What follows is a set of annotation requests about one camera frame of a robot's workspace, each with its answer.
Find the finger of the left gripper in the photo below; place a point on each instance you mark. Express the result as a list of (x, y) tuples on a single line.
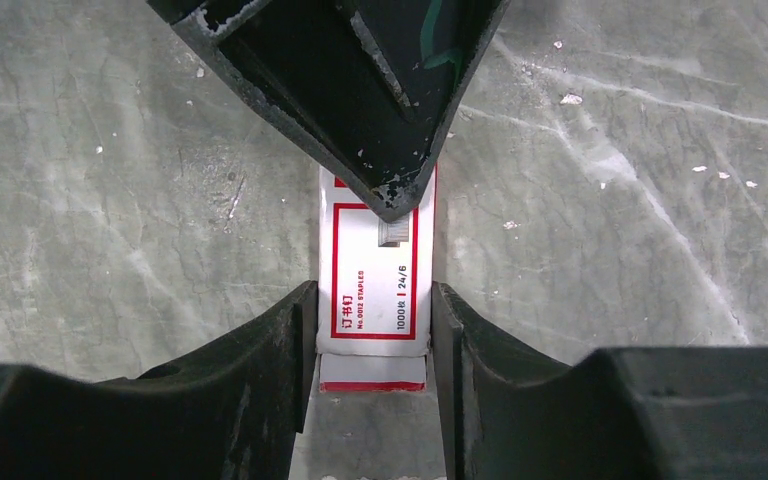
[(368, 89)]

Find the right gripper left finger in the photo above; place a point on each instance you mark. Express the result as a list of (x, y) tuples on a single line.
[(230, 409)]

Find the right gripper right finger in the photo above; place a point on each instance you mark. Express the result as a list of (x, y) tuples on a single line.
[(508, 411)]

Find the staple box tray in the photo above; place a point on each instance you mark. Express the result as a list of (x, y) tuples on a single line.
[(353, 374)]

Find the red white staple box sleeve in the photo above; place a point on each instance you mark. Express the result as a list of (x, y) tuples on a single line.
[(374, 277)]

